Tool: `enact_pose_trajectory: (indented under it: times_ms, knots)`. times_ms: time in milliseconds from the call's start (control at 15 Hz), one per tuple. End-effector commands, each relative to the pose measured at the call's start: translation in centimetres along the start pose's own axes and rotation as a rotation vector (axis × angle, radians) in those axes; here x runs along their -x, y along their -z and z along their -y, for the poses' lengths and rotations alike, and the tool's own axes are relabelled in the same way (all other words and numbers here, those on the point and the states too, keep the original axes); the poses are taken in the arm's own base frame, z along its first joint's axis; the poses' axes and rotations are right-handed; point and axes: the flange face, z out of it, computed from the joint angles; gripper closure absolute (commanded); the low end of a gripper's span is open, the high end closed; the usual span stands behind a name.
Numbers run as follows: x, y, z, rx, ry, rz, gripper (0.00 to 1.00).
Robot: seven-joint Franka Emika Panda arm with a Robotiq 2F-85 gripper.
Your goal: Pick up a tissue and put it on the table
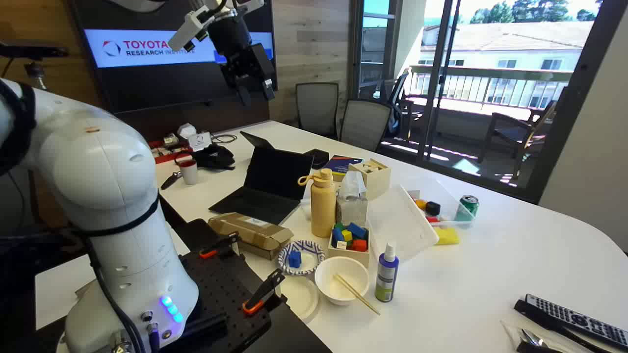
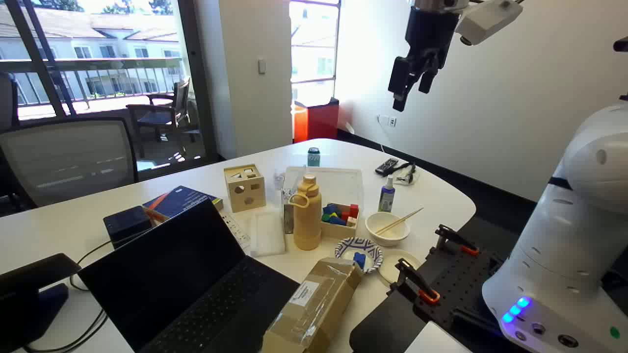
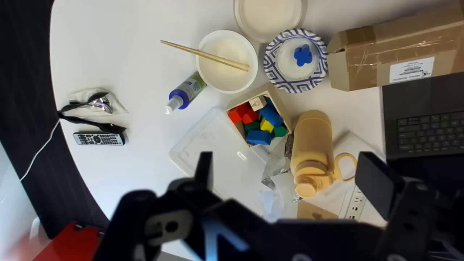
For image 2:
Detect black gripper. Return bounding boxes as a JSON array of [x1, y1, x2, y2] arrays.
[[389, 7, 459, 111]]

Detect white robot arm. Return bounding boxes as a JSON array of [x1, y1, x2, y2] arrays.
[[389, 0, 628, 353]]

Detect black phone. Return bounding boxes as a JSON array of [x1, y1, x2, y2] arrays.
[[375, 158, 399, 176]]

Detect red box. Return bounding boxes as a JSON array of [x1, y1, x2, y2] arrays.
[[293, 97, 340, 140]]

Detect small spray bottle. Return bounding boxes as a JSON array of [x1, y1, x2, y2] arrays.
[[379, 178, 395, 211]]

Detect teal can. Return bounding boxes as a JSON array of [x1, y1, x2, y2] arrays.
[[308, 146, 320, 166]]

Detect wooden stick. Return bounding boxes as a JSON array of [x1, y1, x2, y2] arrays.
[[379, 207, 424, 231]]

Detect white bowl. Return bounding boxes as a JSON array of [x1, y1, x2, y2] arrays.
[[365, 211, 410, 246]]

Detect wooden tray of blocks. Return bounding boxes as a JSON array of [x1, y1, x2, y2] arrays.
[[322, 201, 359, 236]]

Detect black orange clamp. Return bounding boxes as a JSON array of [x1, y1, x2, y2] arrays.
[[397, 256, 440, 305], [436, 223, 479, 256]]

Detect yellow water bottle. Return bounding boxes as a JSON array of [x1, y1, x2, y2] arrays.
[[293, 174, 322, 250]]

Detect blue patterned plate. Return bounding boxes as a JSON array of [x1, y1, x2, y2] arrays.
[[334, 236, 383, 274]]

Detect white round lid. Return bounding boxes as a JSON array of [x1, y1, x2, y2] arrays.
[[379, 250, 420, 284]]

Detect wooden shape sorter cube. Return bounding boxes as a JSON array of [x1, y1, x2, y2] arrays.
[[224, 164, 265, 211]]

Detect black mounting board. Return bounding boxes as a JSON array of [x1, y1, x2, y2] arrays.
[[350, 217, 526, 353]]

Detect blue book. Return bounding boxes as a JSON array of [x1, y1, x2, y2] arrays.
[[144, 185, 222, 221]]

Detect cardboard box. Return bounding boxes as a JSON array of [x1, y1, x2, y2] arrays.
[[261, 256, 363, 353]]

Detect black laptop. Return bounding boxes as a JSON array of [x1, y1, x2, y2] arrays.
[[79, 201, 297, 353]]

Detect black notebook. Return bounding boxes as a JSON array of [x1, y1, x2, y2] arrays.
[[104, 205, 153, 246]]

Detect grey office chair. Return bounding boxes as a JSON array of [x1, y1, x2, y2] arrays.
[[0, 117, 138, 205]]

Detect black monitor stand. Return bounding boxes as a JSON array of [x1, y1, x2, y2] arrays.
[[0, 252, 79, 353]]

